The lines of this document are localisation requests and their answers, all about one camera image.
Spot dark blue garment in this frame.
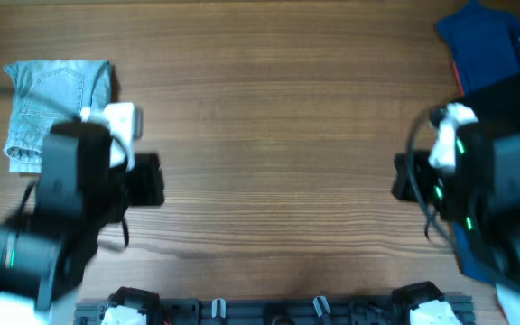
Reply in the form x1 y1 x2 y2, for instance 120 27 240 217
435 1 520 95

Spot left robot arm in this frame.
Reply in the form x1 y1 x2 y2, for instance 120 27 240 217
0 122 164 324

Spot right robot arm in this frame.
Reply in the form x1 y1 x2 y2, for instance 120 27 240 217
399 121 520 324

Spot light blue jeans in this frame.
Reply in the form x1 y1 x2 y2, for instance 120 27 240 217
4 60 112 173

